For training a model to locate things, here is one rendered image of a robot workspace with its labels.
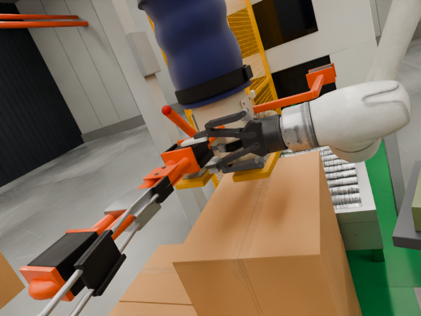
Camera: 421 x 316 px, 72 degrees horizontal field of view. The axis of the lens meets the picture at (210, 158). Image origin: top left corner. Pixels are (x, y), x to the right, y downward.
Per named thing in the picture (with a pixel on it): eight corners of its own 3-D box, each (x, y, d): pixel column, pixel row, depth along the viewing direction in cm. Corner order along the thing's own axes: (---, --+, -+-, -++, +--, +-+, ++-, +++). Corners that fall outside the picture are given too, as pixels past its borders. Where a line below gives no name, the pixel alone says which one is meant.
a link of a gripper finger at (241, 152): (259, 135, 63) (262, 141, 63) (219, 158, 69) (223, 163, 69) (255, 142, 60) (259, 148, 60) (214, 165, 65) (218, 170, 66)
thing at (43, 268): (83, 254, 46) (68, 229, 45) (115, 254, 43) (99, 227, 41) (37, 298, 39) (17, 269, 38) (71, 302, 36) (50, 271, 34)
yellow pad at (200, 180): (218, 145, 114) (214, 133, 112) (242, 140, 109) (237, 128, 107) (176, 190, 86) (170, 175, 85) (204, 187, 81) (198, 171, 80)
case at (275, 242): (254, 238, 144) (227, 168, 132) (339, 231, 127) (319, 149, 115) (218, 359, 93) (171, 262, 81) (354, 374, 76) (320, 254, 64)
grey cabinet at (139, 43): (156, 73, 227) (140, 33, 218) (161, 70, 224) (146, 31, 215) (142, 77, 210) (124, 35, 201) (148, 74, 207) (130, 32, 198)
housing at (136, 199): (136, 209, 56) (126, 190, 55) (163, 207, 53) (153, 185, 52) (113, 232, 51) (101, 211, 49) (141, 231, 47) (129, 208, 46)
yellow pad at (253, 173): (264, 135, 104) (260, 123, 103) (292, 130, 99) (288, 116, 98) (233, 183, 77) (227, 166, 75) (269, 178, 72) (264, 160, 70)
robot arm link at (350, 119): (315, 143, 50) (325, 159, 61) (423, 120, 43) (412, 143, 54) (304, 88, 53) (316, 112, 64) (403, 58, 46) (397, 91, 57)
